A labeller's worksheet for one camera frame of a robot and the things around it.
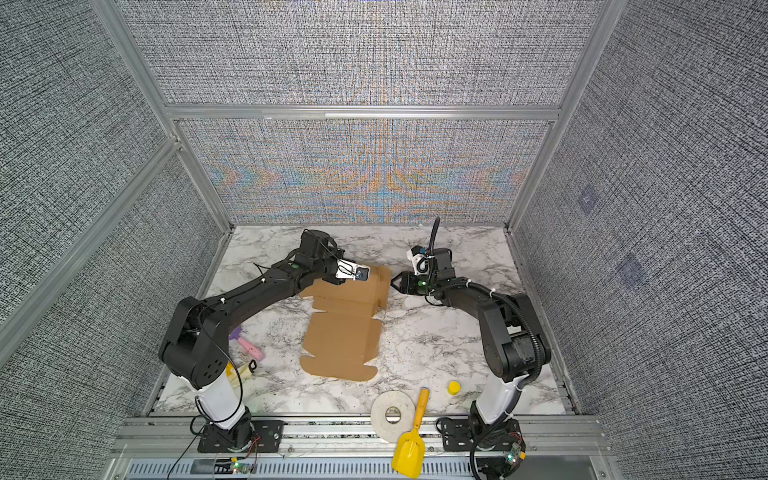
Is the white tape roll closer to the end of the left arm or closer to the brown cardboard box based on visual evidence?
the brown cardboard box

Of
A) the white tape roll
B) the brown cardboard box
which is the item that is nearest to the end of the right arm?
the brown cardboard box

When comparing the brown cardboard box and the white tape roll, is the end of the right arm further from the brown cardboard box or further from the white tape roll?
the white tape roll

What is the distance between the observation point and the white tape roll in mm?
752

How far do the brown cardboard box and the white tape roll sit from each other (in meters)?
0.07

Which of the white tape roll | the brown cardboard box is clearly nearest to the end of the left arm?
the brown cardboard box

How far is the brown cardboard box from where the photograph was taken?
2.80ft
